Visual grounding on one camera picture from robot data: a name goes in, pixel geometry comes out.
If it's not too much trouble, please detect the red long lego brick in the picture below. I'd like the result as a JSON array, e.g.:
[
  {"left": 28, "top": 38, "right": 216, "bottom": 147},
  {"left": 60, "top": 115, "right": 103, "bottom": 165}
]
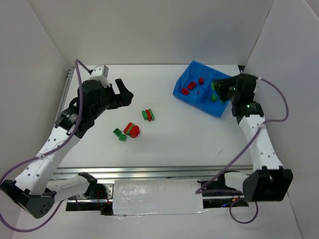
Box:
[{"left": 124, "top": 122, "right": 134, "bottom": 134}]

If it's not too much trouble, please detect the green square lego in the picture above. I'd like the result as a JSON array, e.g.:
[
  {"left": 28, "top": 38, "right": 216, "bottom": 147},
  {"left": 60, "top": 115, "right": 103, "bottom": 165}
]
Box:
[{"left": 113, "top": 128, "right": 122, "bottom": 137}]

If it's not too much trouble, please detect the green lego plate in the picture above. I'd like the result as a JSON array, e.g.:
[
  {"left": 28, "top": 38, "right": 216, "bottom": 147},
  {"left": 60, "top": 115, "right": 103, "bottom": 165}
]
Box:
[{"left": 125, "top": 123, "right": 135, "bottom": 135}]

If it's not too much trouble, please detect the red arch lego piece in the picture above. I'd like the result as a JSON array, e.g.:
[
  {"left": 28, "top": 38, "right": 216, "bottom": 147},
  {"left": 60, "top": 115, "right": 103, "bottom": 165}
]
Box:
[{"left": 181, "top": 88, "right": 189, "bottom": 96}]

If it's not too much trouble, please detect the green square lego studs up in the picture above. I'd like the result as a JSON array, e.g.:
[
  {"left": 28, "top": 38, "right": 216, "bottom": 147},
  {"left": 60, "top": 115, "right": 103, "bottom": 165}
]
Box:
[{"left": 119, "top": 134, "right": 127, "bottom": 141}]

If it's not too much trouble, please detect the red rounded lego piece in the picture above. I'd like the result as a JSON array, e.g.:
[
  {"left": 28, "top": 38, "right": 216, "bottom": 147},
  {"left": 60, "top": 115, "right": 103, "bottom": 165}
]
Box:
[{"left": 129, "top": 125, "right": 140, "bottom": 138}]

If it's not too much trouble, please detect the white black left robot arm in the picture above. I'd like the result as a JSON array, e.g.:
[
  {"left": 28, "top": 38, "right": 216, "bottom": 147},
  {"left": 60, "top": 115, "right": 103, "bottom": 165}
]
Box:
[{"left": 0, "top": 79, "right": 134, "bottom": 219}]

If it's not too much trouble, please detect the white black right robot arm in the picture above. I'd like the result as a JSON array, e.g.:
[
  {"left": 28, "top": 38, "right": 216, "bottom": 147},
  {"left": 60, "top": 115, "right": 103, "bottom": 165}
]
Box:
[{"left": 213, "top": 74, "right": 293, "bottom": 202}]

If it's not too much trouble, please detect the blue plastic sorting bin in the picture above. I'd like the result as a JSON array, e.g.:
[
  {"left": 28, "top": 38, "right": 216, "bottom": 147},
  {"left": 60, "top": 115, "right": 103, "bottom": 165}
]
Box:
[{"left": 172, "top": 61, "right": 230, "bottom": 118}]

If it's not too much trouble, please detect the red lego piece in bin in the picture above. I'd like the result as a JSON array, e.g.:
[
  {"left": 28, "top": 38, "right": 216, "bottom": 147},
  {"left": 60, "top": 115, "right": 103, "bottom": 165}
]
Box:
[{"left": 187, "top": 81, "right": 197, "bottom": 90}]

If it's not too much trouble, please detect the white taped cover plate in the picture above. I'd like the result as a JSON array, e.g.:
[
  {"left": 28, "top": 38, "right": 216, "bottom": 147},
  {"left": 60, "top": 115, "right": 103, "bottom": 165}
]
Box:
[{"left": 113, "top": 179, "right": 204, "bottom": 216}]

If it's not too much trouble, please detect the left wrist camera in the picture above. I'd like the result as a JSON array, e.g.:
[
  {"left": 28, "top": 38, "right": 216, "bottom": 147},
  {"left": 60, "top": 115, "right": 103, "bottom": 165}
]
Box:
[{"left": 89, "top": 65, "right": 109, "bottom": 84}]

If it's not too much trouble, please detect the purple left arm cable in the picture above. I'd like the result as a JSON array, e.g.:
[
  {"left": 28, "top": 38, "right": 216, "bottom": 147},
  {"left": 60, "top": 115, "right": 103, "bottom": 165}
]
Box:
[{"left": 0, "top": 59, "right": 94, "bottom": 233}]

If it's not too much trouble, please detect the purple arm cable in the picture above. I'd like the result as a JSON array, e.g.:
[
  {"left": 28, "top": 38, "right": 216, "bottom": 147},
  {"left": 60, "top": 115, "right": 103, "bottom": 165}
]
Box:
[
  {"left": 0, "top": 59, "right": 94, "bottom": 233},
  {"left": 195, "top": 77, "right": 290, "bottom": 224}
]

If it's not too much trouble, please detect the aluminium table edge rail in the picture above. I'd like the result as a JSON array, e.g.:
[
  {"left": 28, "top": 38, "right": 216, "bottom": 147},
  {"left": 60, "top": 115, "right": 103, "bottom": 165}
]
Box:
[{"left": 57, "top": 165, "right": 255, "bottom": 179}]

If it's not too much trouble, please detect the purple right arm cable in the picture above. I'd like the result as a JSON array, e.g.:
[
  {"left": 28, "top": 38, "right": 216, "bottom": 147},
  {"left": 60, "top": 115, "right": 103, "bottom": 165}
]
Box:
[{"left": 195, "top": 77, "right": 290, "bottom": 224}]

